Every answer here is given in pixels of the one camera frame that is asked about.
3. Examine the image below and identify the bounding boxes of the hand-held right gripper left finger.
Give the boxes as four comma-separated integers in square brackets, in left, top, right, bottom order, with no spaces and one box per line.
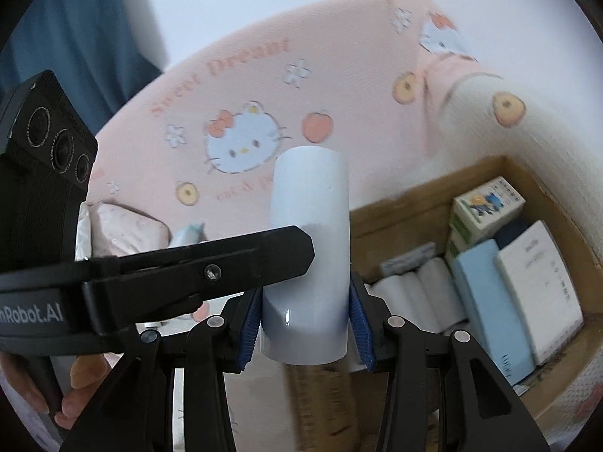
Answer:
[59,289,263,452]

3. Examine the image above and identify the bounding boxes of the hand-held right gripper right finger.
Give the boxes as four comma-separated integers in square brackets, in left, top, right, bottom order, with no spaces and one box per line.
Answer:
[347,272,552,452]

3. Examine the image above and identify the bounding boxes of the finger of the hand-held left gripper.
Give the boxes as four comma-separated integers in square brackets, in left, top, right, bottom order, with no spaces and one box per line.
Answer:
[82,225,316,336]

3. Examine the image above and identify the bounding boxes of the light blue wipes packet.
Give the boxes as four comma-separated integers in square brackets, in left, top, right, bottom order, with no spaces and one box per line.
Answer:
[170,220,207,248]

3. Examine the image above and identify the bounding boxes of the pile of white paper tubes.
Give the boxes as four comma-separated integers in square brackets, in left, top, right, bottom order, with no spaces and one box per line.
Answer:
[351,257,469,374]

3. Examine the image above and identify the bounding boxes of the white cardboard tube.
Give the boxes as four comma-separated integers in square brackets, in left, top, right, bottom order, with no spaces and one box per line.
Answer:
[260,147,352,365]

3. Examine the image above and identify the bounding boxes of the brown cardboard box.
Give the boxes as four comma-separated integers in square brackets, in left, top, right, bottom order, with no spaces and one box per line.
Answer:
[283,154,603,452]

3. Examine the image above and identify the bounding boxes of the person's left hand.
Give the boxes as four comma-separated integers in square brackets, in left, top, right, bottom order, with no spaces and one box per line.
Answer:
[53,354,113,431]

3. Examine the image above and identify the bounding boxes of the white plastic bag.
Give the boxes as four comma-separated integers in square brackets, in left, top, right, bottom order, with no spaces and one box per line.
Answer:
[75,202,95,262]

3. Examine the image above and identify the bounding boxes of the white printed flat packet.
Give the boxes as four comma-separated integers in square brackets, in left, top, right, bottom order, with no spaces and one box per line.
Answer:
[381,242,437,277]

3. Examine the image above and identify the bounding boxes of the small green white carton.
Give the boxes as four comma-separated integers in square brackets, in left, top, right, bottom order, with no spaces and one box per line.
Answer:
[445,228,474,264]

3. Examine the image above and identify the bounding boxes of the light blue box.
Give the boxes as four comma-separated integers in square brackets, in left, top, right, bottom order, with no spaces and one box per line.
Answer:
[451,239,538,385]

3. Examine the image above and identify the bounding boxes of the green white cartoon carton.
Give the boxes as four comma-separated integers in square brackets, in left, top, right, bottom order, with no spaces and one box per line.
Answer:
[447,176,527,246]

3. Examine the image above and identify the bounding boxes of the blue curtain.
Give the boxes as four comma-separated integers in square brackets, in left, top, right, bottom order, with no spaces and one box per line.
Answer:
[0,0,168,128]

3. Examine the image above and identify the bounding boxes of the white flat box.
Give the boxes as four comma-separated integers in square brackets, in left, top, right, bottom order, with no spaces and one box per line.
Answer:
[494,220,586,367]

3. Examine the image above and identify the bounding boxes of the pink cat print blanket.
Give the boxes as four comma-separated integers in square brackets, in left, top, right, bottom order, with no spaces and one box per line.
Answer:
[78,0,603,452]

